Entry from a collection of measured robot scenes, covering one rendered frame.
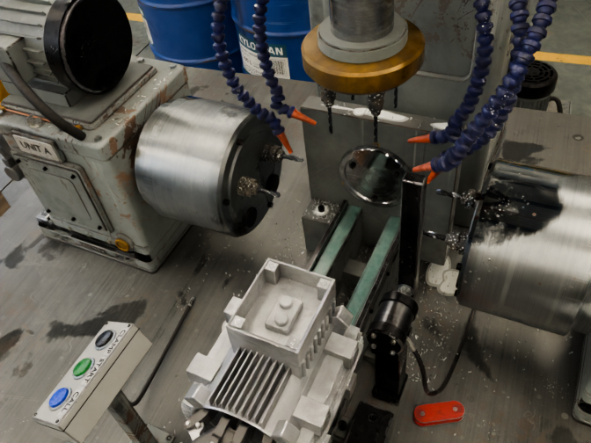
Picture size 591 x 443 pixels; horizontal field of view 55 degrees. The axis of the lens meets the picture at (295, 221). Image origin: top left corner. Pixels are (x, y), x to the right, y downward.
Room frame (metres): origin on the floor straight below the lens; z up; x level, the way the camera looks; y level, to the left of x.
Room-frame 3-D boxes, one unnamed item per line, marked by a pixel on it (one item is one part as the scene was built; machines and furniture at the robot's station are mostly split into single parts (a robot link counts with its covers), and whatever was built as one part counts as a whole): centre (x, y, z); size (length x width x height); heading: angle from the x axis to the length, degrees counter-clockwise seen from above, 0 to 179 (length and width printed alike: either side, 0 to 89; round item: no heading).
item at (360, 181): (0.79, -0.16, 1.01); 0.15 x 0.02 x 0.15; 58
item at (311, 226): (0.83, -0.06, 0.86); 0.07 x 0.06 x 0.12; 58
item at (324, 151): (0.85, -0.20, 0.97); 0.30 x 0.11 x 0.34; 58
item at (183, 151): (0.90, 0.19, 1.04); 0.37 x 0.25 x 0.25; 58
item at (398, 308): (0.61, -0.25, 0.92); 0.45 x 0.13 x 0.24; 148
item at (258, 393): (0.40, 0.06, 1.04); 0.20 x 0.19 x 0.19; 149
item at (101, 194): (1.03, 0.39, 0.99); 0.35 x 0.31 x 0.37; 58
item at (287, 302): (0.43, 0.03, 1.13); 0.12 x 0.11 x 0.07; 149
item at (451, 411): (0.41, -0.19, 0.81); 0.09 x 0.03 x 0.02; 89
